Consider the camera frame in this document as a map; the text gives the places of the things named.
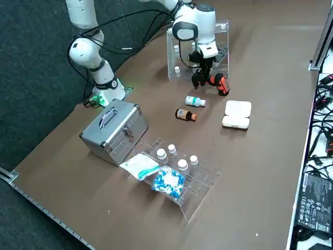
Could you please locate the aluminium carry case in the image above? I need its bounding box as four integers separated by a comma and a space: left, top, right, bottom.
79, 98, 149, 167

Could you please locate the brown medicine bottle orange cap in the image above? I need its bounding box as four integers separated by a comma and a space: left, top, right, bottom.
175, 108, 198, 122

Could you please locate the thin black camera cable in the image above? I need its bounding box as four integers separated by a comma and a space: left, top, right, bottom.
178, 36, 195, 69

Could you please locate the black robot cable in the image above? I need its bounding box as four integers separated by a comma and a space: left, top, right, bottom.
97, 12, 175, 53
74, 9, 180, 40

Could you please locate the orange and black barcode scanner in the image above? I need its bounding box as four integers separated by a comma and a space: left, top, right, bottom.
191, 72, 232, 97

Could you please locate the black labelled power adapter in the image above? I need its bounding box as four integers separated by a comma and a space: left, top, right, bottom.
295, 171, 333, 234

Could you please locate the low clear acrylic shelf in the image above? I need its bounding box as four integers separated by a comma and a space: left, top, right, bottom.
119, 137, 222, 224

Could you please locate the clear bag of blue capsules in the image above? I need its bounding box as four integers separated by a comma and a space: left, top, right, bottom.
151, 166, 187, 201

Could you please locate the white medicine bottle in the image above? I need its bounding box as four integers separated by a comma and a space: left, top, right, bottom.
185, 95, 207, 107

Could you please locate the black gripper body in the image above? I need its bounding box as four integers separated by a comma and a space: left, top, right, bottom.
189, 50, 215, 69

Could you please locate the green connector block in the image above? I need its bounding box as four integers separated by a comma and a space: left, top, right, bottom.
83, 94, 105, 108

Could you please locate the tall clear acrylic shelf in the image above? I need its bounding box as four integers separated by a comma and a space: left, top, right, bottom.
166, 18, 230, 82

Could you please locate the aluminium table edge rail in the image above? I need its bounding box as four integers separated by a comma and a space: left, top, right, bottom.
0, 166, 96, 250

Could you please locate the large white-capped vial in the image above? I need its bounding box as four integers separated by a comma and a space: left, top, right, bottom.
177, 158, 188, 174
156, 148, 168, 167

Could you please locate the white packet with teal print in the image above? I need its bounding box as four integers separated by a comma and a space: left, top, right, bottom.
119, 153, 160, 181

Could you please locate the open white pill box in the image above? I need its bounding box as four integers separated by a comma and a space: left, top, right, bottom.
222, 100, 252, 130

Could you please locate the metal frame post with bracket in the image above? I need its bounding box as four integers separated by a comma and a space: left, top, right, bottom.
309, 0, 333, 71

